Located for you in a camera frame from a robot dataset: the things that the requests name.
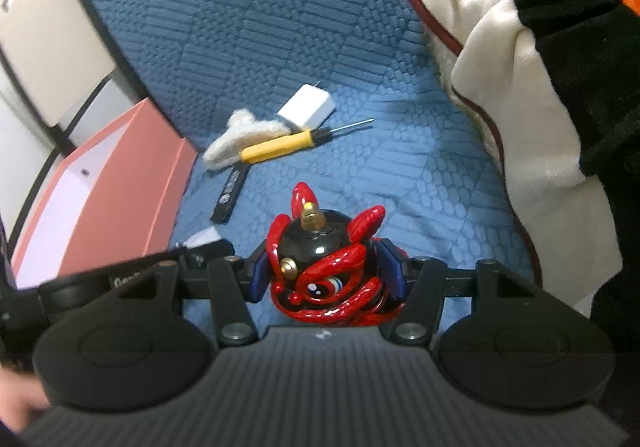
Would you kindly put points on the blue textured bed cover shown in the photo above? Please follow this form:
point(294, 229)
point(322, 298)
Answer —
point(300, 27)

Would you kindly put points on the red black figurine toy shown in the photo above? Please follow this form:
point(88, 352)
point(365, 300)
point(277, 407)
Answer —
point(325, 277)

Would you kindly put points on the white charger plug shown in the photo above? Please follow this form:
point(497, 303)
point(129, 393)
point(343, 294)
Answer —
point(305, 109)

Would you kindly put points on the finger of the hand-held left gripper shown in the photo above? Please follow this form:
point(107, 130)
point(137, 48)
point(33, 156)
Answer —
point(210, 251)

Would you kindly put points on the white fluffy plush piece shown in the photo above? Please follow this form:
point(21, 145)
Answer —
point(225, 147)

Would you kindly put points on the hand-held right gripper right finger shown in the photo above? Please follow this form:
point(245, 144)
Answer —
point(392, 272)

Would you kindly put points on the cream blanket with red trim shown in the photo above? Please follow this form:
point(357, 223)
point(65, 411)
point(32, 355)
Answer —
point(500, 52)

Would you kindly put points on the small white object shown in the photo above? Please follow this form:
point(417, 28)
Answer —
point(200, 238)

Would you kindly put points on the pink box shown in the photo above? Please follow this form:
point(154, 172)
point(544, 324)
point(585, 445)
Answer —
point(125, 187)

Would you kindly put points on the white cabinet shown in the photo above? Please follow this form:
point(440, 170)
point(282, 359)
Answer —
point(45, 52)

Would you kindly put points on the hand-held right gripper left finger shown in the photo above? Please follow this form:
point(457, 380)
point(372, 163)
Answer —
point(256, 279)

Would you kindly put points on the black rectangular stick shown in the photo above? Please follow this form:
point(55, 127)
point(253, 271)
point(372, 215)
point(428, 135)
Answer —
point(230, 192)

